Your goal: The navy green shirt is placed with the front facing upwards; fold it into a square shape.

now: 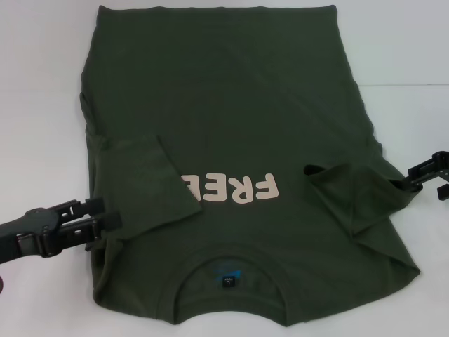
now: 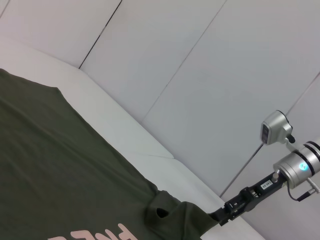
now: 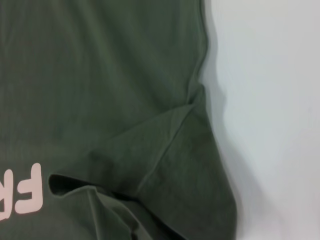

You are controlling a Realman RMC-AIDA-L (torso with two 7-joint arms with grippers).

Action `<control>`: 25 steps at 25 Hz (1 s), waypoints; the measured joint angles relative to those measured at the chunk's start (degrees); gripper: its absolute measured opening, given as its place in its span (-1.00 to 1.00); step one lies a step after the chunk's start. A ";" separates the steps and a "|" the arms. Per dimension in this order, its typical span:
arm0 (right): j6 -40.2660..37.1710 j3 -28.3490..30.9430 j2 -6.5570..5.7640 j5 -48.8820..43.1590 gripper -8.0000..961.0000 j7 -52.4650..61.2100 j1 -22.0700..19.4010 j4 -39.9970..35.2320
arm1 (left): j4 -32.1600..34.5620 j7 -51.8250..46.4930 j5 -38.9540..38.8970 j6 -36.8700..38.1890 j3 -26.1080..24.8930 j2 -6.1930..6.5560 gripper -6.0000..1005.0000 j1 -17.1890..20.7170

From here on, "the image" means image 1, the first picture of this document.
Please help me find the dark green FREE! t-shirt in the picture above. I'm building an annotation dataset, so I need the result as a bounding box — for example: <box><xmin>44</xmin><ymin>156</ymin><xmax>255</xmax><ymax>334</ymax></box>
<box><xmin>79</xmin><ymin>4</ymin><xmax>422</xmax><ymax>323</ymax></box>

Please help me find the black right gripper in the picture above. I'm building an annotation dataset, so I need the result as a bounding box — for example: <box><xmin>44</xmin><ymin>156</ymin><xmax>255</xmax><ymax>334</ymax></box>
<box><xmin>387</xmin><ymin>150</ymin><xmax>449</xmax><ymax>202</ymax></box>

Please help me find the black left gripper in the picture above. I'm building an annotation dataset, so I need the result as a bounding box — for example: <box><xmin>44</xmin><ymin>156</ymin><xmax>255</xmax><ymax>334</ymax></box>
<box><xmin>0</xmin><ymin>197</ymin><xmax>123</xmax><ymax>267</ymax></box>

